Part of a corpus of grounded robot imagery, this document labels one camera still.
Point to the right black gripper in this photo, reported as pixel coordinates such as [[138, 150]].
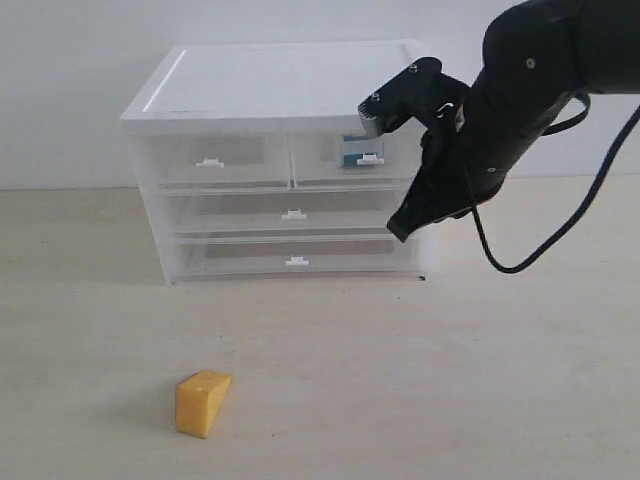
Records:
[[444, 186]]

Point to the blue white pill bottle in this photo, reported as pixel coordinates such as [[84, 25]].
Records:
[[359, 151]]

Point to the yellow cheese wedge block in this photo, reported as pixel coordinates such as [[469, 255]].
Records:
[[198, 400]]

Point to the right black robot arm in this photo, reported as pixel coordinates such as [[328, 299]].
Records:
[[537, 56]]

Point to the middle wide clear drawer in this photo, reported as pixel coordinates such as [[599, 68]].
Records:
[[283, 210]]

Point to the wide clear drawer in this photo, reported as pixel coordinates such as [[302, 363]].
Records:
[[297, 255], [283, 210]]

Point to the white plastic drawer cabinet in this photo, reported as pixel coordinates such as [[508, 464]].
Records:
[[258, 90]]

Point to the bottom wide clear drawer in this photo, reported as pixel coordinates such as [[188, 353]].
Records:
[[297, 255]]

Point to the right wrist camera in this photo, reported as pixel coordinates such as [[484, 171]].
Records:
[[420, 91]]

